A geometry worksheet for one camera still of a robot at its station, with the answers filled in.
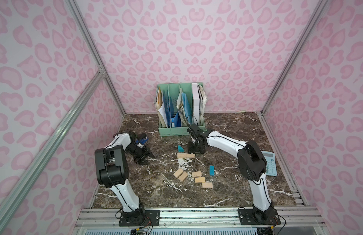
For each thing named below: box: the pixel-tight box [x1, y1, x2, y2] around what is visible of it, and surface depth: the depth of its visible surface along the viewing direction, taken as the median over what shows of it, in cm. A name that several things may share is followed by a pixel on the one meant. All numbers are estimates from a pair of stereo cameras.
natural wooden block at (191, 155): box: [185, 152, 196, 159], surface depth 97 cm
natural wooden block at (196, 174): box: [191, 170, 203, 178], surface depth 90 cm
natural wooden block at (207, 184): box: [202, 182, 213, 188], surface depth 85 cm
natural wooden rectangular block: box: [177, 152, 187, 159], surface depth 97 cm
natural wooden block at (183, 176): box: [178, 171, 188, 183], surface depth 88 cm
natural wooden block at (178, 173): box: [173, 167, 184, 179], surface depth 90 cm
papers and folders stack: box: [153, 82, 207, 128], surface depth 100 cm
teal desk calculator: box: [261, 150, 278, 177], surface depth 90 cm
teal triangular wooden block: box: [177, 144, 185, 153], surface depth 99 cm
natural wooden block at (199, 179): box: [194, 176, 206, 183], surface depth 87 cm
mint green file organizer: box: [156, 82, 206, 137], surface depth 103 cm
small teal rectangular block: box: [209, 164, 215, 176], surface depth 91 cm
